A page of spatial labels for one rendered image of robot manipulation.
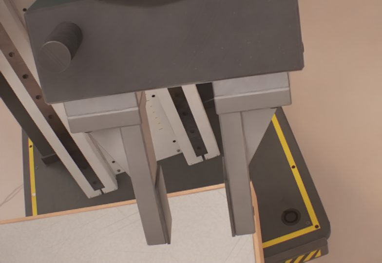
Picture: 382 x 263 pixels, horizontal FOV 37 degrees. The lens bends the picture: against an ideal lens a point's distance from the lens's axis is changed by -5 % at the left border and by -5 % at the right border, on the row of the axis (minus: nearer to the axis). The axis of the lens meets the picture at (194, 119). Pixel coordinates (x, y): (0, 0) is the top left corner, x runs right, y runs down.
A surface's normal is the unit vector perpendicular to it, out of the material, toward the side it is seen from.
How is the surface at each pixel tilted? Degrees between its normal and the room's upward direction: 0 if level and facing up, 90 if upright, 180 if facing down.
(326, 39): 0
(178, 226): 0
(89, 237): 0
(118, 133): 67
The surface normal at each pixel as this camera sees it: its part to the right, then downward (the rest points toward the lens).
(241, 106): 0.00, 0.44
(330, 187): -0.25, -0.62
